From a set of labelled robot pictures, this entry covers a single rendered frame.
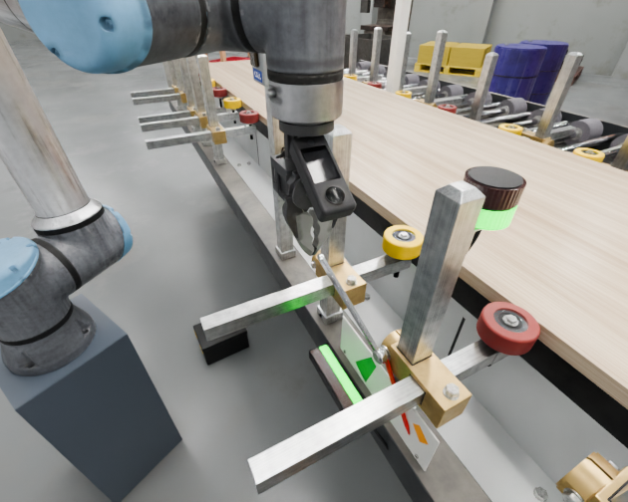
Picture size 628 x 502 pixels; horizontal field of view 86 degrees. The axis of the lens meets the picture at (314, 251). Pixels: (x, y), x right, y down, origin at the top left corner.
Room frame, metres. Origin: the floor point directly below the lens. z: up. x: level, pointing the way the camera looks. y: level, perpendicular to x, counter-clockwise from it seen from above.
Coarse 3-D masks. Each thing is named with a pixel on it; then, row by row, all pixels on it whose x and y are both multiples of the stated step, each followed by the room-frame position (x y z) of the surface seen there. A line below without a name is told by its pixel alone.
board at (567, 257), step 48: (240, 96) 1.76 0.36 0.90; (384, 96) 1.76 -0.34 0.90; (384, 144) 1.09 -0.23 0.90; (432, 144) 1.09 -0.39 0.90; (480, 144) 1.09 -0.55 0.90; (528, 144) 1.09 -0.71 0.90; (384, 192) 0.76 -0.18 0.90; (432, 192) 0.76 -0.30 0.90; (528, 192) 0.76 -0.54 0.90; (576, 192) 0.76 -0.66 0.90; (624, 192) 0.76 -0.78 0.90; (480, 240) 0.55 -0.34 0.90; (528, 240) 0.55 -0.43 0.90; (576, 240) 0.55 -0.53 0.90; (624, 240) 0.55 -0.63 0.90; (480, 288) 0.43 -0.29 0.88; (528, 288) 0.41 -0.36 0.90; (576, 288) 0.41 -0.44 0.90; (624, 288) 0.41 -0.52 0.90; (576, 336) 0.31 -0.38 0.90; (624, 336) 0.31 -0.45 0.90; (624, 384) 0.24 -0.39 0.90
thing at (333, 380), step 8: (312, 352) 0.43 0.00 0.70; (320, 352) 0.43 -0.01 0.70; (320, 360) 0.41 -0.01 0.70; (320, 368) 0.39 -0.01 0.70; (328, 368) 0.39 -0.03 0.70; (328, 376) 0.37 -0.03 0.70; (336, 384) 0.35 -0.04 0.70; (336, 392) 0.34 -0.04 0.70; (344, 392) 0.34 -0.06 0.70; (344, 400) 0.32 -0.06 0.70
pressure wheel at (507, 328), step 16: (496, 304) 0.37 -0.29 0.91; (512, 304) 0.37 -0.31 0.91; (480, 320) 0.34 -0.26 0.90; (496, 320) 0.34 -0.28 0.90; (512, 320) 0.33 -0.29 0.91; (528, 320) 0.34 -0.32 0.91; (480, 336) 0.33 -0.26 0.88; (496, 336) 0.31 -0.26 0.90; (512, 336) 0.31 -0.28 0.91; (528, 336) 0.31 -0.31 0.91; (512, 352) 0.30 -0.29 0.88
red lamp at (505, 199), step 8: (464, 176) 0.34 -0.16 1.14; (472, 184) 0.32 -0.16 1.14; (480, 184) 0.31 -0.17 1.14; (488, 192) 0.30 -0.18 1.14; (496, 192) 0.30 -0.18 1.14; (504, 192) 0.30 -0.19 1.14; (512, 192) 0.30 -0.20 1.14; (520, 192) 0.31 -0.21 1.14; (488, 200) 0.30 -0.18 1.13; (496, 200) 0.30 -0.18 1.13; (504, 200) 0.30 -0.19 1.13; (512, 200) 0.30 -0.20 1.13; (488, 208) 0.30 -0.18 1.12; (496, 208) 0.30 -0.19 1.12; (504, 208) 0.30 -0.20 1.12
